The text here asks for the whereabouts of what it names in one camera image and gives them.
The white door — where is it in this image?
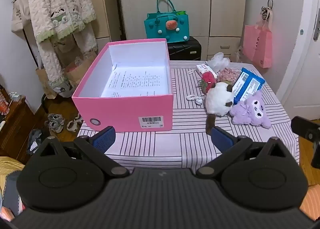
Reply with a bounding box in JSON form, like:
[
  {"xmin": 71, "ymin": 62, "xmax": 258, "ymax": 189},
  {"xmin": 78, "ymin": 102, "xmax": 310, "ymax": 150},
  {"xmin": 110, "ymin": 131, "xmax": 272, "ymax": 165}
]
[{"xmin": 275, "ymin": 0, "xmax": 320, "ymax": 120}]

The yellow blanket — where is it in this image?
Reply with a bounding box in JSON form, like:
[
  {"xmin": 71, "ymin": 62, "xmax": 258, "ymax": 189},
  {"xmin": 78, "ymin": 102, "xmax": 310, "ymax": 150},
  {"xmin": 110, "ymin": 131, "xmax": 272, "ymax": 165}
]
[{"xmin": 0, "ymin": 157, "xmax": 25, "ymax": 194}]

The white pink wipes packet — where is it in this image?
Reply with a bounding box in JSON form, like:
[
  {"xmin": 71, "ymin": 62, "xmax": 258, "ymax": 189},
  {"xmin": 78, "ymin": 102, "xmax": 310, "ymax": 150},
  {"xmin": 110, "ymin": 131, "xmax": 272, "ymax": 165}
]
[{"xmin": 196, "ymin": 64, "xmax": 218, "ymax": 78}]

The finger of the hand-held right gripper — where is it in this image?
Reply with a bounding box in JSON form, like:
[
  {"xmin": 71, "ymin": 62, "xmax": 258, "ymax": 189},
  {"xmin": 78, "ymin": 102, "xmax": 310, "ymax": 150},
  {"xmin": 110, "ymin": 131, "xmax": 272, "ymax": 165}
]
[{"xmin": 291, "ymin": 116, "xmax": 320, "ymax": 168}]

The red strawberry plush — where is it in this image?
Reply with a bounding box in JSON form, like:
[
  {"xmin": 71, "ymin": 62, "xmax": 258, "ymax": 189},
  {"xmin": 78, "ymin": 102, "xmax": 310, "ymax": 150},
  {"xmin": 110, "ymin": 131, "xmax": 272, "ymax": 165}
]
[{"xmin": 200, "ymin": 72, "xmax": 217, "ymax": 93}]

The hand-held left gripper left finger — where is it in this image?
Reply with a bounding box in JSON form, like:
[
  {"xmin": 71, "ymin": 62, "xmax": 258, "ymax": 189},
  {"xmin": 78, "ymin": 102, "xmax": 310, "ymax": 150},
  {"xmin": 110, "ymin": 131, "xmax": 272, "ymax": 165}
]
[{"xmin": 26, "ymin": 126, "xmax": 130, "ymax": 177}]

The purple plush toy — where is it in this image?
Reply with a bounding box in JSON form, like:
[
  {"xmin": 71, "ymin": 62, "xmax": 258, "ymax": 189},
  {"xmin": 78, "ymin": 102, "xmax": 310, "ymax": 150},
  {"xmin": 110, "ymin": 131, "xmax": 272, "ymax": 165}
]
[{"xmin": 229, "ymin": 90, "xmax": 272, "ymax": 129}]

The white plastic bag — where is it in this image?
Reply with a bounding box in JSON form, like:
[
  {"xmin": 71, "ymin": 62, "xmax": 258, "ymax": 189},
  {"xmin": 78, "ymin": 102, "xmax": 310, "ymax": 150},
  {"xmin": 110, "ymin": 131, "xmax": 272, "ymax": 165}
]
[{"xmin": 207, "ymin": 52, "xmax": 230, "ymax": 72}]

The pink tote bag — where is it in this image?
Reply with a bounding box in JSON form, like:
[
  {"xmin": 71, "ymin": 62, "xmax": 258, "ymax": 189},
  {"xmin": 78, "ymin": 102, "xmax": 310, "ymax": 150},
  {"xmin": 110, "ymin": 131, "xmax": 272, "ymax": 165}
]
[{"xmin": 242, "ymin": 16, "xmax": 273, "ymax": 68}]

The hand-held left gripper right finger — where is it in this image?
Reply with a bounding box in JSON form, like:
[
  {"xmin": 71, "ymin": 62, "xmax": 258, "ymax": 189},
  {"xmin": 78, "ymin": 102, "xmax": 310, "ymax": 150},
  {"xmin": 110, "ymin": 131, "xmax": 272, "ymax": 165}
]
[{"xmin": 196, "ymin": 126, "xmax": 299, "ymax": 178}]

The brown paper bag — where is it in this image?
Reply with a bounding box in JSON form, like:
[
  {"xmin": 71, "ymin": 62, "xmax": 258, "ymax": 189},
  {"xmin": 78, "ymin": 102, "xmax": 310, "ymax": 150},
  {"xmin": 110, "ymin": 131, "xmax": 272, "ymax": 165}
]
[
  {"xmin": 65, "ymin": 52, "xmax": 97, "ymax": 90},
  {"xmin": 36, "ymin": 65, "xmax": 58, "ymax": 98}
]

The beige cabinet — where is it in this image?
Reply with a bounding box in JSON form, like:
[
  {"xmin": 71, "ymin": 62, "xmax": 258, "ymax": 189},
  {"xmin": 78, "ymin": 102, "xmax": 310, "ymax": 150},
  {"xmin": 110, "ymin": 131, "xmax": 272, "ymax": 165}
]
[{"xmin": 85, "ymin": 0, "xmax": 120, "ymax": 42}]

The pink cardboard box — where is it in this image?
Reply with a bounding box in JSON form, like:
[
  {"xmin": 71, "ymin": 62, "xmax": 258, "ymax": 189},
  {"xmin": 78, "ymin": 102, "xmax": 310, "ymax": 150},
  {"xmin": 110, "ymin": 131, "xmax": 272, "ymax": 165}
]
[{"xmin": 72, "ymin": 39, "xmax": 174, "ymax": 132}]

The printed paper sheet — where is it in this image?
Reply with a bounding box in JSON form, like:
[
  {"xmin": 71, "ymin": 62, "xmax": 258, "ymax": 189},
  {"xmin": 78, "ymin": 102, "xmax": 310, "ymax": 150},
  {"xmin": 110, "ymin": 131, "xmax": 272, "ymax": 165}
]
[{"xmin": 101, "ymin": 67, "xmax": 170, "ymax": 98}]

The metal door handle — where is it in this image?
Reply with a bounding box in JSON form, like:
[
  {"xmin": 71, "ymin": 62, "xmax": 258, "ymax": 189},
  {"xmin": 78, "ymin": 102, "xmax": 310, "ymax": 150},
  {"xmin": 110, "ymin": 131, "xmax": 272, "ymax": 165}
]
[{"xmin": 312, "ymin": 9, "xmax": 320, "ymax": 42}]

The teal felt handbag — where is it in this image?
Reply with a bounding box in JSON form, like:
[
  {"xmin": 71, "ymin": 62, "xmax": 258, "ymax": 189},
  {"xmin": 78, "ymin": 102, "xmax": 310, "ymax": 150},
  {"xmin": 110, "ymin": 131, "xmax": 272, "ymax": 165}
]
[{"xmin": 144, "ymin": 0, "xmax": 190, "ymax": 44}]

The black clothes rack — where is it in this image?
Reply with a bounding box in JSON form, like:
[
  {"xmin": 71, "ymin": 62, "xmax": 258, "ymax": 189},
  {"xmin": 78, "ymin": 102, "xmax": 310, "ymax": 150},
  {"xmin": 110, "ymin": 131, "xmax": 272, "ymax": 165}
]
[{"xmin": 22, "ymin": 19, "xmax": 52, "ymax": 115}]

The beige canvas tote bag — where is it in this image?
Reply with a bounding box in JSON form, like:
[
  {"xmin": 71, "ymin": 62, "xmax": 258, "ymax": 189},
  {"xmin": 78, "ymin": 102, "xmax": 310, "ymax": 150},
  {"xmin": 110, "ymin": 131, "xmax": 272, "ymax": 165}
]
[{"xmin": 11, "ymin": 0, "xmax": 32, "ymax": 36}]

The black hair tie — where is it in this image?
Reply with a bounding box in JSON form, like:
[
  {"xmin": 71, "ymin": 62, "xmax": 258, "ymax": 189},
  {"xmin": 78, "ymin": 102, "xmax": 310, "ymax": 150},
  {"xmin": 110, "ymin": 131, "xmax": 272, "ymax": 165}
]
[{"xmin": 261, "ymin": 0, "xmax": 273, "ymax": 20}]

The blue wipes packet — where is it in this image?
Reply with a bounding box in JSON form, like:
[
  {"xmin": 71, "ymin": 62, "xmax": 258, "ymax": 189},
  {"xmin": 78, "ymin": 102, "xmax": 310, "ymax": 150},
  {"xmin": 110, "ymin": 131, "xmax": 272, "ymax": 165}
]
[{"xmin": 232, "ymin": 67, "xmax": 265, "ymax": 105}]

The beige wardrobe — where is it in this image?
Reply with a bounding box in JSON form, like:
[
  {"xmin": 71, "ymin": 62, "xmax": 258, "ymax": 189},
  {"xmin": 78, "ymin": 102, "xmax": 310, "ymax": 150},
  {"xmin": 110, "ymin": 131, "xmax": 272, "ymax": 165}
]
[{"xmin": 116, "ymin": 0, "xmax": 248, "ymax": 60}]

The white cat plush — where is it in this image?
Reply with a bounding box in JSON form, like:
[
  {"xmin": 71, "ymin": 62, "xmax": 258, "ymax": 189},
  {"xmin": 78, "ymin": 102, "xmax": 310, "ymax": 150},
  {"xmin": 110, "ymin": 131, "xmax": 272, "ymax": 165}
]
[{"xmin": 205, "ymin": 80, "xmax": 237, "ymax": 135}]

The black suitcase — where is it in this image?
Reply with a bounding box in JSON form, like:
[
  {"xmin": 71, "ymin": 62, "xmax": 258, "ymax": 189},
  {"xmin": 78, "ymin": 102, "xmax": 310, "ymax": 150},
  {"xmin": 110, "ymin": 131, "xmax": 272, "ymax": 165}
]
[{"xmin": 167, "ymin": 36, "xmax": 202, "ymax": 61}]

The dark plastic bag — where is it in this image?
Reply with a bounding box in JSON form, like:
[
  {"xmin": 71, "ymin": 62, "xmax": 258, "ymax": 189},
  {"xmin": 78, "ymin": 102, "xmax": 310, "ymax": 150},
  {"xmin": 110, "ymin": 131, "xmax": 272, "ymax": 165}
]
[{"xmin": 26, "ymin": 129, "xmax": 42, "ymax": 155}]

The orange pink cloth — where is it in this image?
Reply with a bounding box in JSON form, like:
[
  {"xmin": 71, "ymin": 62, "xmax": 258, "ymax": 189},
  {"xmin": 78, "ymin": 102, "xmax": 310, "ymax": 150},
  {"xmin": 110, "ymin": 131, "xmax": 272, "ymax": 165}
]
[{"xmin": 299, "ymin": 186, "xmax": 320, "ymax": 222}]

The wooden cabinet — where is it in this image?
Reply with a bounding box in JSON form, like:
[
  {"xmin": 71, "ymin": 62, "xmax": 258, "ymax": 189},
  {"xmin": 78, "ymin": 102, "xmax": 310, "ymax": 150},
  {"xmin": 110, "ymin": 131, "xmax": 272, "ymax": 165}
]
[{"xmin": 0, "ymin": 89, "xmax": 45, "ymax": 165}]

